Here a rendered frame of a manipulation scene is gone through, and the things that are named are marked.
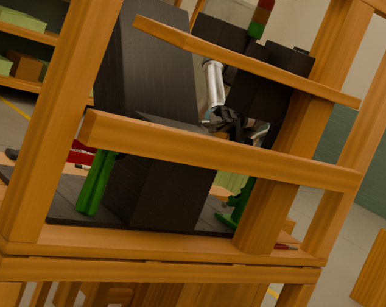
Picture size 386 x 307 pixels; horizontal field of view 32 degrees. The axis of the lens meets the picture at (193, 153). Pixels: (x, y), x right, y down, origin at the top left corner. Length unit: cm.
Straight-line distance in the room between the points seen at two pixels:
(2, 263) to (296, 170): 106
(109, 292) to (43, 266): 146
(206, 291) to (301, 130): 143
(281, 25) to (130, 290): 850
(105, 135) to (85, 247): 36
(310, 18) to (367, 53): 126
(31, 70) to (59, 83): 641
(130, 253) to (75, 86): 60
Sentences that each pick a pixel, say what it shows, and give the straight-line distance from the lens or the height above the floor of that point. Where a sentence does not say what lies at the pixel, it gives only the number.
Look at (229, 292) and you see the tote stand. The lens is 368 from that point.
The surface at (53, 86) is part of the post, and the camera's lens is 176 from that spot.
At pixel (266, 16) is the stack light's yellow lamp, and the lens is 213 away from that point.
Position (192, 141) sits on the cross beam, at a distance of 198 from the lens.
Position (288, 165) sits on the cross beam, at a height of 124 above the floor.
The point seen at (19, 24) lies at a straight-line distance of 789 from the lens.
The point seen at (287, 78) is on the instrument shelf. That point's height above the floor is 152.
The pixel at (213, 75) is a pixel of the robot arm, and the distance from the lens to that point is 290.
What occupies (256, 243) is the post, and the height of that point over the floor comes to 93.
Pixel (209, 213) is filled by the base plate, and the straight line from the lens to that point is 273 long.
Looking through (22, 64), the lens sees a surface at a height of 43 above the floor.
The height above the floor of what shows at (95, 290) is 24.
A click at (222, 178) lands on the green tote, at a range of 355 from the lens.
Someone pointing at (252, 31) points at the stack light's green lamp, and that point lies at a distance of 212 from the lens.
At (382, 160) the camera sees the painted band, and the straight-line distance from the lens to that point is 1016.
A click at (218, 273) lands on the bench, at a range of 242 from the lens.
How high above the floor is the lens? 158
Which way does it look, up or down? 10 degrees down
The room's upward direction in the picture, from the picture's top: 21 degrees clockwise
